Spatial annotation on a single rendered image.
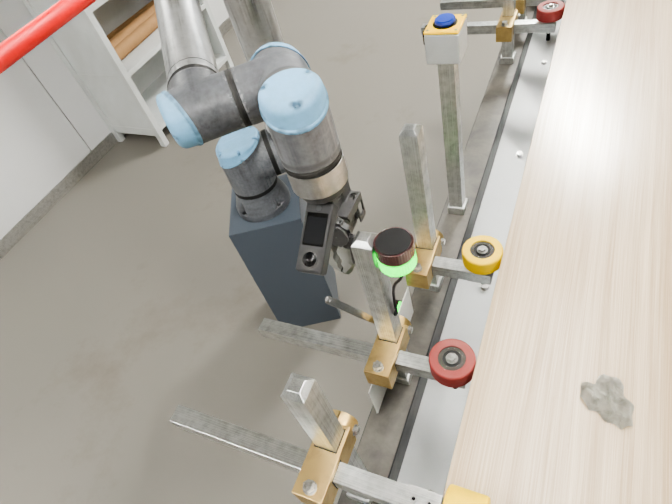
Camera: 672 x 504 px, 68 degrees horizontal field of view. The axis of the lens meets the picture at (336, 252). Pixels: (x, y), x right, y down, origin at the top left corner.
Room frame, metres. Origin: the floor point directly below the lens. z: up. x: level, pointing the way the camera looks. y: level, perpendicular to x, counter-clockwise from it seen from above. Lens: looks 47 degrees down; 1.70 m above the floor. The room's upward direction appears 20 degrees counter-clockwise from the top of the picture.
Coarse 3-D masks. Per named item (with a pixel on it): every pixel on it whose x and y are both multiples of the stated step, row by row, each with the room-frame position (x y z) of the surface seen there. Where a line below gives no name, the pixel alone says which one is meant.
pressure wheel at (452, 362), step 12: (432, 348) 0.44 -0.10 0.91; (444, 348) 0.44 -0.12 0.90; (456, 348) 0.43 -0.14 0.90; (468, 348) 0.42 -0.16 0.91; (432, 360) 0.42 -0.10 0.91; (444, 360) 0.41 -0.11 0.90; (456, 360) 0.41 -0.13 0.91; (468, 360) 0.40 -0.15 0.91; (432, 372) 0.41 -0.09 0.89; (444, 372) 0.39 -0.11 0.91; (456, 372) 0.38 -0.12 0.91; (468, 372) 0.38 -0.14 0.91; (444, 384) 0.38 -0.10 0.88; (456, 384) 0.37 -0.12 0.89
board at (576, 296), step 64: (576, 0) 1.40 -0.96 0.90; (640, 0) 1.28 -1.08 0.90; (576, 64) 1.09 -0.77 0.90; (640, 64) 1.00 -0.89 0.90; (576, 128) 0.86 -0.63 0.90; (640, 128) 0.79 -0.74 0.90; (576, 192) 0.68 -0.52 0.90; (640, 192) 0.62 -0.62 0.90; (512, 256) 0.58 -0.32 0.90; (576, 256) 0.53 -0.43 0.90; (640, 256) 0.48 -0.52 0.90; (512, 320) 0.44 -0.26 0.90; (576, 320) 0.40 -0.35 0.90; (640, 320) 0.36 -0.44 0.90; (512, 384) 0.34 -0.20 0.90; (576, 384) 0.30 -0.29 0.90; (640, 384) 0.27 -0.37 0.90; (512, 448) 0.24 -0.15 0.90; (576, 448) 0.21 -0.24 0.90; (640, 448) 0.19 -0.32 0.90
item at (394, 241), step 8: (384, 232) 0.52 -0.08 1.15; (392, 232) 0.51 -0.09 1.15; (400, 232) 0.51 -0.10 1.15; (376, 240) 0.51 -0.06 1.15; (384, 240) 0.50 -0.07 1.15; (392, 240) 0.50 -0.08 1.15; (400, 240) 0.49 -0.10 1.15; (408, 240) 0.48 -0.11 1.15; (384, 248) 0.49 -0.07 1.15; (392, 248) 0.48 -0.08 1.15; (400, 248) 0.48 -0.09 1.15; (400, 280) 0.49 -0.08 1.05; (392, 288) 0.51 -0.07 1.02; (392, 296) 0.51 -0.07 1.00
